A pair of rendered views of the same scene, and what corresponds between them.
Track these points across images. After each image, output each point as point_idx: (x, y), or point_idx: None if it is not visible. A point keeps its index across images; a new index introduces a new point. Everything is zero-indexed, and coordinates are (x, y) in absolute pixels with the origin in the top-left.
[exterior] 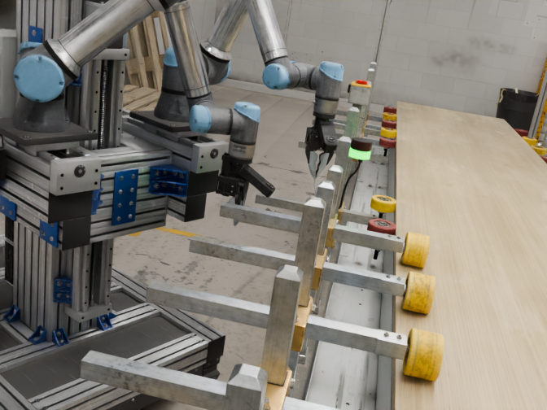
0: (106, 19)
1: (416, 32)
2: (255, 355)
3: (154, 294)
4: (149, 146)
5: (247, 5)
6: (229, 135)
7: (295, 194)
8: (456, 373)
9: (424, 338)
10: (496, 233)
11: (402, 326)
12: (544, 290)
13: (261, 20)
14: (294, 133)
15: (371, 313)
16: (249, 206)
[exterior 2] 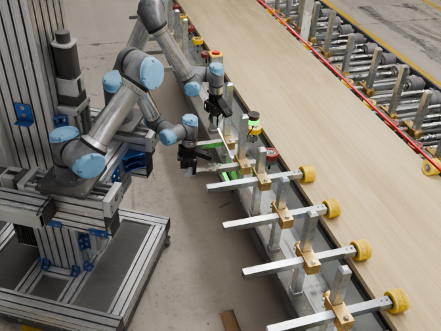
0: (118, 115)
1: None
2: (175, 213)
3: (248, 276)
4: (111, 143)
5: (164, 49)
6: None
7: (109, 67)
8: None
9: (363, 245)
10: (318, 130)
11: (333, 229)
12: (363, 169)
13: (176, 58)
14: (65, 1)
15: (269, 192)
16: (88, 92)
